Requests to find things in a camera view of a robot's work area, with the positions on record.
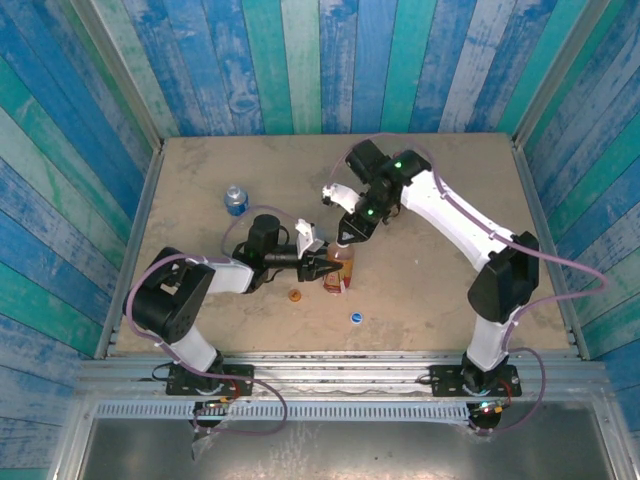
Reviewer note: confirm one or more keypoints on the orange tea bottle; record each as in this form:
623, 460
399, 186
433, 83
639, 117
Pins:
342, 280

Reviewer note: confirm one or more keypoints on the orange bottle cap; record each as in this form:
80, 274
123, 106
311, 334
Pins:
295, 295

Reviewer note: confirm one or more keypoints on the blue label water bottle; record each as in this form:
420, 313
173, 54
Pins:
237, 201

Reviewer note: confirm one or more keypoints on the blue bottle cap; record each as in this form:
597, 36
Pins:
356, 318

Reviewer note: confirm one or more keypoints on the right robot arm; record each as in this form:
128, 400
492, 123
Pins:
450, 210

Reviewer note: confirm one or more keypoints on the small circuit board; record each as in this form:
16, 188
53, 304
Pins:
487, 407
215, 403

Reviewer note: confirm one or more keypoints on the steel sheet panel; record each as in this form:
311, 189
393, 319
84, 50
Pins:
350, 450

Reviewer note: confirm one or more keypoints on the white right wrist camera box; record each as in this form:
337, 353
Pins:
342, 196

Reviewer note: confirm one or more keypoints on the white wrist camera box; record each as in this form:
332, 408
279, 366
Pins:
342, 196
309, 237

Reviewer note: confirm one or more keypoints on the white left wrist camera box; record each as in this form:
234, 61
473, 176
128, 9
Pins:
309, 237

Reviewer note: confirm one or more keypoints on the aluminium mounting rail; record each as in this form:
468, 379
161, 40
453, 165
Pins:
340, 375

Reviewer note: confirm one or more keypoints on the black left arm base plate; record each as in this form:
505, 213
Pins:
240, 382

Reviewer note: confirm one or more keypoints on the aluminium side rail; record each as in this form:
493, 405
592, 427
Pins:
545, 240
132, 235

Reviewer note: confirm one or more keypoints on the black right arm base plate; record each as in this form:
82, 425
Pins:
445, 382

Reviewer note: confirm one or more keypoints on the aluminium corner post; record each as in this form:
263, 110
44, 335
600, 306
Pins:
119, 70
556, 70

